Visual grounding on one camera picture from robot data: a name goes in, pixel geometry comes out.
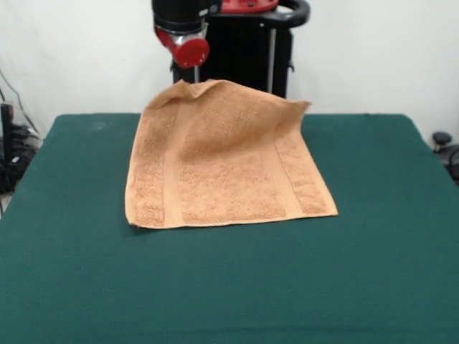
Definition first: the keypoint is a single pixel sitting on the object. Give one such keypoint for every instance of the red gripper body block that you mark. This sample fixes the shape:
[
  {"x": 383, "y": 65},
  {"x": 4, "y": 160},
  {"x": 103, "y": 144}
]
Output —
[{"x": 190, "y": 53}]

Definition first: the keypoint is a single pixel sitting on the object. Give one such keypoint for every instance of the tan terry towel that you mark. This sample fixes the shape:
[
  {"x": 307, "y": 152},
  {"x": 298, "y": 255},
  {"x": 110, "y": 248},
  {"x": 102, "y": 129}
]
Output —
[{"x": 222, "y": 161}]

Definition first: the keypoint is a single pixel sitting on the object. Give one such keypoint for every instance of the red robot base disc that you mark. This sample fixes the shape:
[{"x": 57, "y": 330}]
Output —
[{"x": 251, "y": 4}]

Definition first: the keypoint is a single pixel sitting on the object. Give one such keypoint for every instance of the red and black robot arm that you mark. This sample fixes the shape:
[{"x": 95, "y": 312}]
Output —
[{"x": 175, "y": 14}]

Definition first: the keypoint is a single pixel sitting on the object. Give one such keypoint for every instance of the dark green table cloth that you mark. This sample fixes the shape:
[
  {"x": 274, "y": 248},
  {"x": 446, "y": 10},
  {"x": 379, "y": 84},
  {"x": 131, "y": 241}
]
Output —
[{"x": 107, "y": 286}]

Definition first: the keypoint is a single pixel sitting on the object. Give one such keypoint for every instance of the round black knob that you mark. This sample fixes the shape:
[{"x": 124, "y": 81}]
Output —
[{"x": 441, "y": 138}]

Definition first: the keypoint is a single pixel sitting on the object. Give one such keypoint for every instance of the dark grey chair base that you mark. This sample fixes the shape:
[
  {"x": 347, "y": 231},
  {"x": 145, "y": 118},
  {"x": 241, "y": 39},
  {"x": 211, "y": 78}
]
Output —
[{"x": 452, "y": 161}]

